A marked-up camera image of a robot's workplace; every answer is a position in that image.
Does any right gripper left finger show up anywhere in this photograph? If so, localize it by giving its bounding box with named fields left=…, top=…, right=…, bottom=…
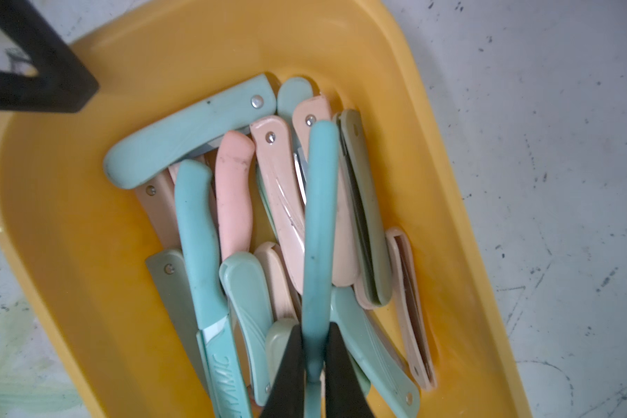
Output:
left=261, top=324, right=305, bottom=418

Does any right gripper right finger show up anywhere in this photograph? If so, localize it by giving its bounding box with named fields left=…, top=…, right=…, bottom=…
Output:
left=325, top=322, right=374, bottom=418

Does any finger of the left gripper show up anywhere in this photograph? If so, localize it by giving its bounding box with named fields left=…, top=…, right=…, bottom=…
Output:
left=0, top=1, right=99, bottom=113

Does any yellow plastic storage box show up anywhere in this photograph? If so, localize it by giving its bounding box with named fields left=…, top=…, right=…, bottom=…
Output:
left=0, top=1, right=531, bottom=417

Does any teal fruit knife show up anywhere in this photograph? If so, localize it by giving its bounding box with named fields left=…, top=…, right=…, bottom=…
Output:
left=302, top=121, right=339, bottom=417
left=175, top=160, right=253, bottom=417

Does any teal fruit knife in box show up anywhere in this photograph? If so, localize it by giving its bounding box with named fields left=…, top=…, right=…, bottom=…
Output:
left=175, top=160, right=253, bottom=417

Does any light teal folding knife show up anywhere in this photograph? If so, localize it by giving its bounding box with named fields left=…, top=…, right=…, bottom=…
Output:
left=103, top=74, right=277, bottom=189

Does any beige pink folding knife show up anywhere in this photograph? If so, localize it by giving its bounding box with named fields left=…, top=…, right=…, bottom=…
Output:
left=386, top=227, right=437, bottom=391

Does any sage green folding knife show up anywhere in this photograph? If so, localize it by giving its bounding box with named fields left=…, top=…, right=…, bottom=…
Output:
left=334, top=109, right=393, bottom=310

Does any pale pink folding knife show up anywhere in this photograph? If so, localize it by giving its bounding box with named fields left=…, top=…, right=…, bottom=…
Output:
left=293, top=95, right=361, bottom=287
left=250, top=116, right=305, bottom=294

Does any floral pink table mat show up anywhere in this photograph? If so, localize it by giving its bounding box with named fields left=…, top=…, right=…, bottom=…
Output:
left=0, top=1, right=627, bottom=417

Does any salmon pink knife handle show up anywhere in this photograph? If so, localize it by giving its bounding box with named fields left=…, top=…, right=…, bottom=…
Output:
left=214, top=131, right=255, bottom=261

